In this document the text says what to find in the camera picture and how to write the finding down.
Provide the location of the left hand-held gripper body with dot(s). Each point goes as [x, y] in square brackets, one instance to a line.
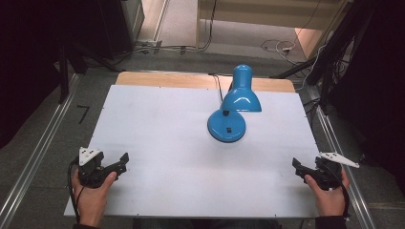
[90, 168]

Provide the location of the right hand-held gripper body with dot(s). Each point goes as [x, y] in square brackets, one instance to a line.
[328, 175]

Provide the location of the blue desk lamp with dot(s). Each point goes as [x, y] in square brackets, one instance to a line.
[234, 111]

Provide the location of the person's right hand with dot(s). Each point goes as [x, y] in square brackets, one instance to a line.
[329, 200]

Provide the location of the person's left hand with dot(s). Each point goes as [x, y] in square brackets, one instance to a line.
[92, 198]

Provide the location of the white table board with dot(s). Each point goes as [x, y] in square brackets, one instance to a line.
[159, 152]

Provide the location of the grey power strip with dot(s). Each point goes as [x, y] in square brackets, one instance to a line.
[149, 44]

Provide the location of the black cabinet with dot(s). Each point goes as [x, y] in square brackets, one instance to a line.
[108, 25]

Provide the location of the aluminium floor rail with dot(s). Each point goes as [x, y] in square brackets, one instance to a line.
[35, 156]
[347, 178]

